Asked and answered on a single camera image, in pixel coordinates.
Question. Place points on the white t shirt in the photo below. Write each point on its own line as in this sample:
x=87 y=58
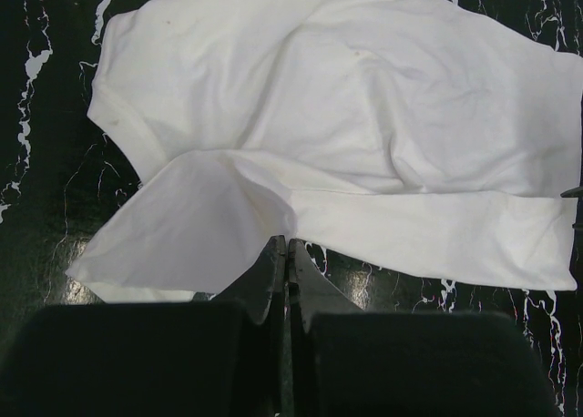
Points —
x=410 y=134

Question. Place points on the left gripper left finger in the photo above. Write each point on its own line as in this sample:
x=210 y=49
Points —
x=259 y=293

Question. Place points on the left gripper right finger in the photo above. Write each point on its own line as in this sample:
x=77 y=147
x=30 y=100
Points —
x=310 y=294

